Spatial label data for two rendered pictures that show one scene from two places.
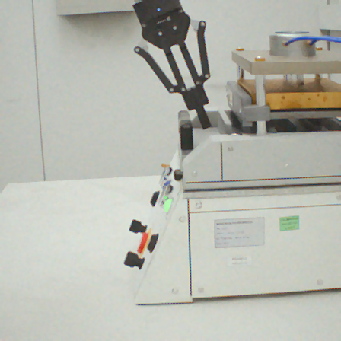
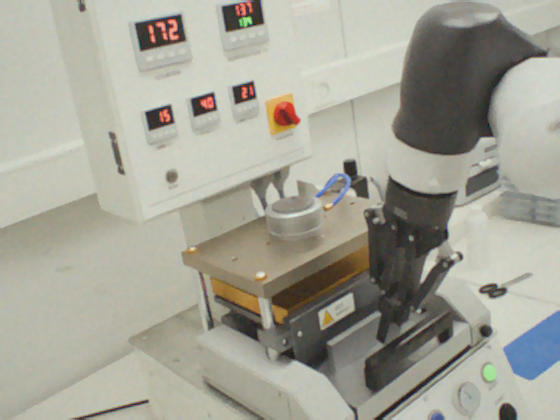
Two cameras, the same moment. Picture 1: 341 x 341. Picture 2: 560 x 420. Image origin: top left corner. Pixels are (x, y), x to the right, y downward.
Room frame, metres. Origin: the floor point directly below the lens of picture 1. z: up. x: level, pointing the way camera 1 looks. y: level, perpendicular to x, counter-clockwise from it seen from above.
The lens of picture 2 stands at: (1.56, 0.43, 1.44)
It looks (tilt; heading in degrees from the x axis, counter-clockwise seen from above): 20 degrees down; 233
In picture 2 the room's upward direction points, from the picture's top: 10 degrees counter-clockwise
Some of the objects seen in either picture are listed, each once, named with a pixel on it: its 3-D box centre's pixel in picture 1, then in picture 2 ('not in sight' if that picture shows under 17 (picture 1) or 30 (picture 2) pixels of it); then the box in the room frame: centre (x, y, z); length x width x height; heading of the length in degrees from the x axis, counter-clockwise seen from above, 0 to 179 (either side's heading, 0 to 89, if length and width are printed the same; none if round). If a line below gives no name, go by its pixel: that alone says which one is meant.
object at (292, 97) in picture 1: (293, 81); (306, 256); (1.04, -0.21, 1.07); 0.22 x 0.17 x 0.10; 0
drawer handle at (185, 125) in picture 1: (185, 128); (410, 346); (1.04, -0.03, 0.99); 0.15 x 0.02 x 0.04; 0
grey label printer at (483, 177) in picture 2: not in sight; (447, 162); (0.12, -0.64, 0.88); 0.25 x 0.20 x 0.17; 87
